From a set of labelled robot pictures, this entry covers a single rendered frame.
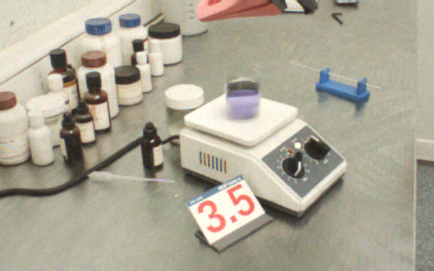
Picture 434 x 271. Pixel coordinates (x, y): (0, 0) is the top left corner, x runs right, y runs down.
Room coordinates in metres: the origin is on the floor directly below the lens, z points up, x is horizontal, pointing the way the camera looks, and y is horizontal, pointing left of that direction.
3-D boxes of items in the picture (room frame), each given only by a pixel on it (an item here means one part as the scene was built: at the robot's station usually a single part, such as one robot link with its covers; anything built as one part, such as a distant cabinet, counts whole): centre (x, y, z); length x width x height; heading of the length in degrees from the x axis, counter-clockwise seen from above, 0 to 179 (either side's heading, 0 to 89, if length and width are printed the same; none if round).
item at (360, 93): (1.01, -0.16, 0.77); 0.10 x 0.03 x 0.04; 51
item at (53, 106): (0.82, 0.32, 0.78); 0.06 x 0.06 x 0.07
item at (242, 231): (0.60, 0.03, 0.77); 0.09 x 0.06 x 0.04; 134
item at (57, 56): (0.93, 0.33, 0.80); 0.04 x 0.04 x 0.11
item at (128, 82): (0.97, 0.23, 0.78); 0.05 x 0.05 x 0.06
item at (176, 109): (0.83, 0.11, 0.79); 0.06 x 0.06 x 0.08
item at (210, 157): (0.72, 0.00, 0.79); 0.22 x 0.13 x 0.08; 55
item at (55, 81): (0.87, 0.32, 0.79); 0.03 x 0.03 x 0.09
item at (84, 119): (0.82, 0.26, 0.79); 0.03 x 0.03 x 0.07
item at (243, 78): (0.73, 0.01, 0.87); 0.06 x 0.05 x 0.08; 21
